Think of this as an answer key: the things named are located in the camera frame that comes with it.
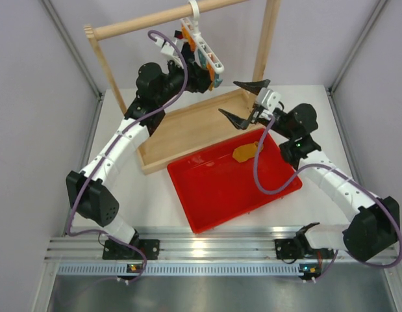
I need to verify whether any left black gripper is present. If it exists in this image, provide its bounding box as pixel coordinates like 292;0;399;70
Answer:
155;55;218;106

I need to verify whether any teal clip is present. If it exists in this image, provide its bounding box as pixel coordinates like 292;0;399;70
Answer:
197;49;209;70

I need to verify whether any white plastic sock hanger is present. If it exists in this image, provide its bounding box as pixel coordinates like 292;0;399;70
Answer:
181;1;225;75

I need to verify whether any mustard sock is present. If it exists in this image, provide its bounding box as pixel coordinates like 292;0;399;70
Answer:
208;70;222;91
232;141;263;163

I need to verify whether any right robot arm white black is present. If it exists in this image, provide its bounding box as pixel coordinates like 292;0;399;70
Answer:
221;79;402;267

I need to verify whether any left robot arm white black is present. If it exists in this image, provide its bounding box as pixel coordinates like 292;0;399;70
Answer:
66;42;211;258

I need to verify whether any wooden hanger rack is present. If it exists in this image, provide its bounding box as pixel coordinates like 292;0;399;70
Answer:
83;0;281;176

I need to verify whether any dark navy santa sock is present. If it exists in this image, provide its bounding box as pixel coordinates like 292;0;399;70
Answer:
173;30;183;40

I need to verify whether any red plastic tray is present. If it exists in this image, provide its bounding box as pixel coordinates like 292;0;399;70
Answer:
167;129;303;233

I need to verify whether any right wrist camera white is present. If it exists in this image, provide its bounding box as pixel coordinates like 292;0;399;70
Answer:
255;88;281;113

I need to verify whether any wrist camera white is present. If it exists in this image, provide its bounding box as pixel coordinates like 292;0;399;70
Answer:
155;36;186;68
255;88;281;113

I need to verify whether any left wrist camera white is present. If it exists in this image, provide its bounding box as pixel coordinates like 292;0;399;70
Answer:
155;36;186;68

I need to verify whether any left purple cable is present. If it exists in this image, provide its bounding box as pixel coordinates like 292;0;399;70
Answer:
66;30;190;287

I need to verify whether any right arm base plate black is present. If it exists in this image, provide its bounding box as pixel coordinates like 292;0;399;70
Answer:
274;238;334;262

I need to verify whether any perforated cable duct grey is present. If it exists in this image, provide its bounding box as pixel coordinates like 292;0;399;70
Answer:
57;262;386;277

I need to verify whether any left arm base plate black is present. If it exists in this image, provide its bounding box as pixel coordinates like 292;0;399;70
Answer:
102;239;160;261

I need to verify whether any aluminium rail frame front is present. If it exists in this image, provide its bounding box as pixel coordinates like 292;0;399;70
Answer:
44;225;398;263

